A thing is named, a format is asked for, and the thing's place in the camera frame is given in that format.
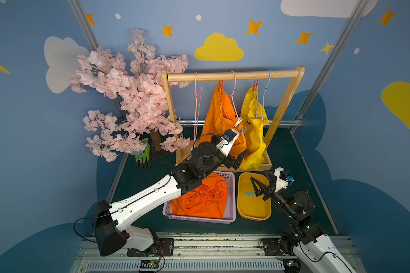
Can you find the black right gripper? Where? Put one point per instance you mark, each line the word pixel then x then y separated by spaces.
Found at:
pixel 270 191

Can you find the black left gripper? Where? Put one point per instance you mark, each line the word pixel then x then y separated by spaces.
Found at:
pixel 232 158

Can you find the grey clothespin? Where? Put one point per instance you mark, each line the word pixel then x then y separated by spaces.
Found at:
pixel 242 130

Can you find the white clothespin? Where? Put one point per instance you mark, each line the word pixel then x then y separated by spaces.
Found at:
pixel 239 121

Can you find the dark orange shorts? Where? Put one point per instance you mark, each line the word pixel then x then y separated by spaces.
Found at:
pixel 206 201

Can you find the light orange shorts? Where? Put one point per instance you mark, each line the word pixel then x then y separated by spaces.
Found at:
pixel 220 117

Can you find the pink wire hanger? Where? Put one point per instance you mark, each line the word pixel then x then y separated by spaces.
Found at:
pixel 232 96
pixel 198 99

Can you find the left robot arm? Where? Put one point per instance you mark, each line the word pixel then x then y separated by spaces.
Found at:
pixel 112 225

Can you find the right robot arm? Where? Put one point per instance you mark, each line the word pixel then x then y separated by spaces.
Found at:
pixel 305 237

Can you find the yellow shorts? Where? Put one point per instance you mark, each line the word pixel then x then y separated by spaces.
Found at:
pixel 254 119

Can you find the pink plastic basket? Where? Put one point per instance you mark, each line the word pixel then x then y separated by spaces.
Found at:
pixel 229 213

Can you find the yellow plastic tray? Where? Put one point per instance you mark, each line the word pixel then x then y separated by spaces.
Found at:
pixel 252 208

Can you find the green plant decoration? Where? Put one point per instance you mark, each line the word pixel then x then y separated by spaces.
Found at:
pixel 143 159

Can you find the pink cherry blossom tree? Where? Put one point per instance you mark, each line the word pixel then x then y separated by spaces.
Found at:
pixel 142 98

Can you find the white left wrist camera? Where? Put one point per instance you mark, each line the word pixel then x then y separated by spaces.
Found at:
pixel 227 141

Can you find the light blue wire hanger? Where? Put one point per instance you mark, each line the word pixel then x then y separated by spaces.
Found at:
pixel 264 93

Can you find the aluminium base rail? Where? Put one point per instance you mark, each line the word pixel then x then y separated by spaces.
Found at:
pixel 188 253

